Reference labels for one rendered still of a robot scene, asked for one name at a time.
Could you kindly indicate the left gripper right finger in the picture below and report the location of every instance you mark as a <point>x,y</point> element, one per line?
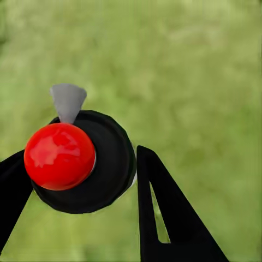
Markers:
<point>190,239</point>

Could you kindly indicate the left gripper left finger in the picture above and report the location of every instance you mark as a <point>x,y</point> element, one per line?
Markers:
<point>15,189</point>

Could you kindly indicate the pesticide atomizer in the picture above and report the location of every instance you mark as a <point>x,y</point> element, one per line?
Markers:
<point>83,160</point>

